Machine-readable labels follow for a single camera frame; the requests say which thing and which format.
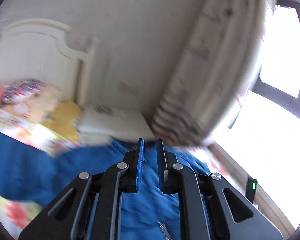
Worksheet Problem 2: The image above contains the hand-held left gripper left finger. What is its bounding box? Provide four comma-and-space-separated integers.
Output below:
18, 138, 145, 240

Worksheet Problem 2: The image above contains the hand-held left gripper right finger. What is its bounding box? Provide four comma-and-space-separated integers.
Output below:
156, 138, 283, 240

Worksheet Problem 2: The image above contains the blue quilted jacket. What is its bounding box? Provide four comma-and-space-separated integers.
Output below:
0, 127, 213, 240

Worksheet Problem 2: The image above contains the beige window sill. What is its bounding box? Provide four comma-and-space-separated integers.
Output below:
210, 142, 298, 236

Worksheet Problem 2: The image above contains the white nightstand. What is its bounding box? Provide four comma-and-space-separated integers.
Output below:
77, 104, 153, 146

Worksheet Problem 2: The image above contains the yellow pillow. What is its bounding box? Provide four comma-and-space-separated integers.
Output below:
49, 101, 83, 143

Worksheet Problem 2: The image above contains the peach patterned pillow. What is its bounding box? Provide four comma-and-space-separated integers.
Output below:
24, 85, 61, 123

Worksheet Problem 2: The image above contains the striped beige curtain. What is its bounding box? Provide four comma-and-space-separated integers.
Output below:
150, 0, 278, 148

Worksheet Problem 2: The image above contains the red blue patterned pillow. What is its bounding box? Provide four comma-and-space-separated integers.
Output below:
0, 79, 44, 101

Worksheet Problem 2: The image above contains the white wooden headboard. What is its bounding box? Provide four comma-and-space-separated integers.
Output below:
0, 17, 98, 105

